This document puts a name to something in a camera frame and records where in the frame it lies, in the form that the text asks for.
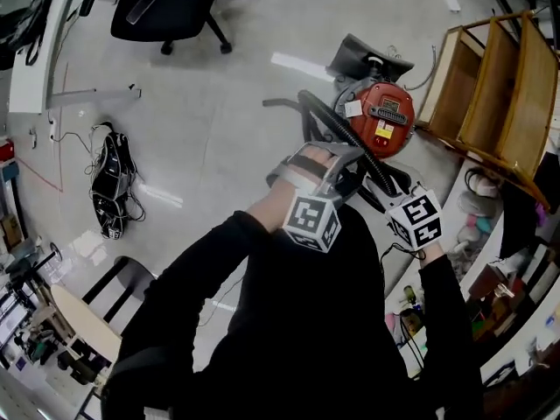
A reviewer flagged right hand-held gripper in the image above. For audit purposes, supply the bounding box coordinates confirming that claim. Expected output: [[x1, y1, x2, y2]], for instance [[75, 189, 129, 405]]
[[365, 172, 444, 252]]

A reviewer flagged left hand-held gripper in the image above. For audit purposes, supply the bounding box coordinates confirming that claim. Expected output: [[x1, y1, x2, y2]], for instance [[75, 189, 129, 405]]
[[264, 141, 367, 254]]

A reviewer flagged black vacuum hose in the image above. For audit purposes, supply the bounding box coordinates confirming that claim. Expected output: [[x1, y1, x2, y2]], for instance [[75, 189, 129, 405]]
[[262, 88, 410, 200]]

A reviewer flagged person's left forearm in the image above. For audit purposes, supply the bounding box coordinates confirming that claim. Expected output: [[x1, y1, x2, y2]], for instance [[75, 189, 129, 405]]
[[117, 178, 304, 358]]

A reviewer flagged person's right forearm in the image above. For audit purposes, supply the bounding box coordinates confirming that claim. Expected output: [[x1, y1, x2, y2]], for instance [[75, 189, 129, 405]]
[[415, 241, 480, 384]]

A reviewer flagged red and teal vacuum cleaner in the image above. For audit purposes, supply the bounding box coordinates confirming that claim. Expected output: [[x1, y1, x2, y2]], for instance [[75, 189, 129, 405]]
[[332, 80, 417, 160]]

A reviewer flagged person's left hand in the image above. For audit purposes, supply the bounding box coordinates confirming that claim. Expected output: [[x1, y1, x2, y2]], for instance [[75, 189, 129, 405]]
[[287, 143, 341, 179]]

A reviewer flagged white metal shelving rack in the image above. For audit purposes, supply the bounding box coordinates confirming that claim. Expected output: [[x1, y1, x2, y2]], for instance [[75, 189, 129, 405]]
[[384, 137, 560, 420]]

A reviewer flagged person's torso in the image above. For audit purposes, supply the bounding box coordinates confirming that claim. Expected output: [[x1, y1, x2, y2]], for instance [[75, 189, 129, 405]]
[[102, 203, 485, 420]]

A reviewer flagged wooden shelf cart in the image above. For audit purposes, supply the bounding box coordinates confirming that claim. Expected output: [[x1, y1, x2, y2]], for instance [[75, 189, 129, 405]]
[[414, 9, 560, 213]]

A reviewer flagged dark grey flat panel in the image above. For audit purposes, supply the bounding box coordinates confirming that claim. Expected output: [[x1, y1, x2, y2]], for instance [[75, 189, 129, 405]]
[[327, 32, 416, 89]]

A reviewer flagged round wooden table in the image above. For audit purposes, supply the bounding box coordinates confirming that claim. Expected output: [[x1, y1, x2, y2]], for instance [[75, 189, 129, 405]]
[[50, 255, 158, 367]]

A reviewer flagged black mesh office chair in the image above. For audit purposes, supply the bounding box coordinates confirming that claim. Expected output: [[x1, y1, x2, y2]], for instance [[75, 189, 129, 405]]
[[78, 0, 267, 56]]

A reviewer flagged black smartphone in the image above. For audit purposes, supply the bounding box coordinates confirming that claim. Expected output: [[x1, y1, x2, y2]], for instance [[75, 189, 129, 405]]
[[125, 0, 158, 26]]

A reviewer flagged white rectangular desk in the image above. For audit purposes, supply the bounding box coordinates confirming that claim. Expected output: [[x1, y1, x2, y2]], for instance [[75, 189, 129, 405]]
[[8, 0, 144, 114]]

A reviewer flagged black equipment pack with cables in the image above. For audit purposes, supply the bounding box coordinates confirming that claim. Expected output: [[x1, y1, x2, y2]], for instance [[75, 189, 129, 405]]
[[85, 121, 146, 241]]

